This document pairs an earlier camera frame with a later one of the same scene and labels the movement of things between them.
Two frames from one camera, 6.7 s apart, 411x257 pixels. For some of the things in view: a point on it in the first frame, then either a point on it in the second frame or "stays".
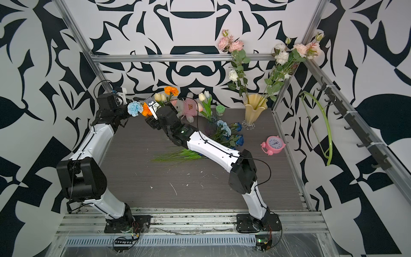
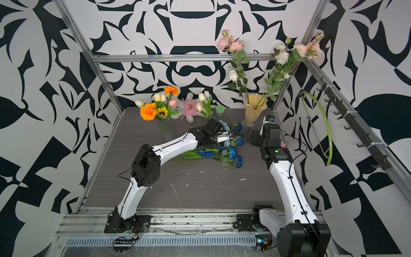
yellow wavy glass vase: [255, 105] stays
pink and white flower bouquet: [286, 57] stays
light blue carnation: [134, 107] -> [227, 141]
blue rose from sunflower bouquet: [240, 127] stays
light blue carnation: [225, 129] stays
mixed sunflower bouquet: [162, 99] stays
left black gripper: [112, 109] -> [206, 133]
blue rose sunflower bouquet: [240, 141] stays
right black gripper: [153, 121] -> [255, 141]
